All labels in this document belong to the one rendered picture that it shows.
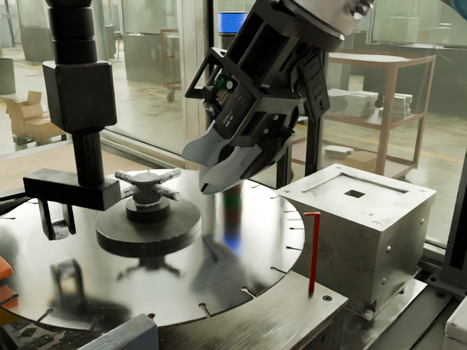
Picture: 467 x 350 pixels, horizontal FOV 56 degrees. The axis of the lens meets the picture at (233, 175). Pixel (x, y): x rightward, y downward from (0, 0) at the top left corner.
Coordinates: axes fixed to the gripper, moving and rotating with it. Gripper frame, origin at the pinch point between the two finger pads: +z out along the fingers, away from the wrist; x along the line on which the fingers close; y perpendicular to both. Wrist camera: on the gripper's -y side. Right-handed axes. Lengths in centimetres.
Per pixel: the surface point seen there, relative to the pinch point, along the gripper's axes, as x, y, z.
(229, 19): -22.3, -16.1, -10.2
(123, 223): -1.1, 8.7, 5.7
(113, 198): 0.3, 13.2, -0.1
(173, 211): 0.0, 3.6, 3.8
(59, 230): -2.2, 15.0, 6.2
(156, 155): -47, -46, 40
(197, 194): -2.9, -3.3, 5.1
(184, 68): -47, -40, 12
